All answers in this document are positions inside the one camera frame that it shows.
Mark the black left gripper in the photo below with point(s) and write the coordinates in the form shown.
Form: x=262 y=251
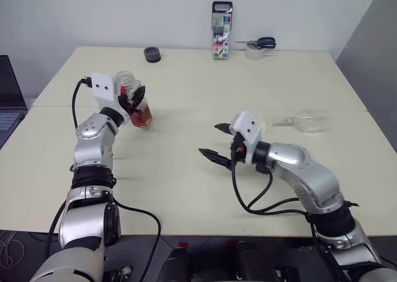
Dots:
x=127 y=103

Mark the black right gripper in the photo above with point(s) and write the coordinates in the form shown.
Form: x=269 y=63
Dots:
x=238 y=148

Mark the bottle with red liquid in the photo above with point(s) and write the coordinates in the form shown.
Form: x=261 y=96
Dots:
x=142 y=118

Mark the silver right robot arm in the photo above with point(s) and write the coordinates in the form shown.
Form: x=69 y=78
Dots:
x=310 y=170

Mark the black round lid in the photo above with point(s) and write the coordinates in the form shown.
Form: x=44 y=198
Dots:
x=152 y=55

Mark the clear tape roll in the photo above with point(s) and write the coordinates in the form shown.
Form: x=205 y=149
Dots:
x=254 y=54

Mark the marker pen pack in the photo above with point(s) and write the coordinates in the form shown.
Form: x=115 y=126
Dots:
x=221 y=45

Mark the small red tab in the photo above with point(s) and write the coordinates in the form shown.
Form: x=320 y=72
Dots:
x=183 y=244

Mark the dark rounded shape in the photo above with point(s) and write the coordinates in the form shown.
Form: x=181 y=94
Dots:
x=254 y=263
x=176 y=266

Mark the dark laptop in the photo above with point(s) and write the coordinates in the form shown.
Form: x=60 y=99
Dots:
x=9 y=88

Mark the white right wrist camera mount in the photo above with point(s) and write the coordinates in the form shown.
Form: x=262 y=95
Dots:
x=248 y=124

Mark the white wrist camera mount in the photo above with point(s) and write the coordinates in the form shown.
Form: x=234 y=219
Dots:
x=248 y=124
x=102 y=86

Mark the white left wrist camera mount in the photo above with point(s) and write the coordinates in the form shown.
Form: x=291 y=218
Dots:
x=102 y=86

